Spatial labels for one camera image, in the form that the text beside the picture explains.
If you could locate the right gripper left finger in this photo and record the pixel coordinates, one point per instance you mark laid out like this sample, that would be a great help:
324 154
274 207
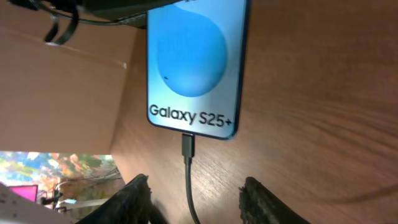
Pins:
130 205

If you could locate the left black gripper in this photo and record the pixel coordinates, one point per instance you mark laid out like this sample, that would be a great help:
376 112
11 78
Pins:
128 12

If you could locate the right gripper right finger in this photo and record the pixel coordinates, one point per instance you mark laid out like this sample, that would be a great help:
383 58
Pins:
258 205

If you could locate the blue screen smartphone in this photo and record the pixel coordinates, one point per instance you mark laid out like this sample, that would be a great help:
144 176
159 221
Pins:
195 65

